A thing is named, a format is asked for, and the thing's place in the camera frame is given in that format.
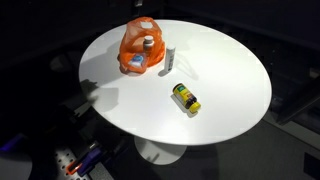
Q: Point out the orange and purple clamp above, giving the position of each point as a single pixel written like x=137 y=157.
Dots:
x=87 y=160

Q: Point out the small grey bottle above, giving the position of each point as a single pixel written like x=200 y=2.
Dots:
x=170 y=58

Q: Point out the white table pedestal base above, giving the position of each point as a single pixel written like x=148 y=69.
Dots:
x=160 y=154

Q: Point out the blue mentos candy container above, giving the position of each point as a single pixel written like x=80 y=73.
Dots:
x=137 y=61

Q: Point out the orange plastic bag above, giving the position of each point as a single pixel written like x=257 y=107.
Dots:
x=128 y=48

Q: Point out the grey round object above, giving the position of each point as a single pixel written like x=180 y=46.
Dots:
x=13 y=168

